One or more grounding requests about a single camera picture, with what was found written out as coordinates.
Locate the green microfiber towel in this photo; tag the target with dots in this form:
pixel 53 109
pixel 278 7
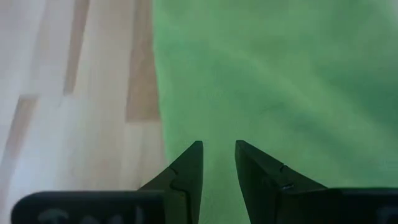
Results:
pixel 273 77

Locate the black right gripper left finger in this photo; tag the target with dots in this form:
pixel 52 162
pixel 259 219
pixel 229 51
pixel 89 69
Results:
pixel 183 186

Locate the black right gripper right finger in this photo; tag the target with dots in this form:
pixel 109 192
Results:
pixel 264 193

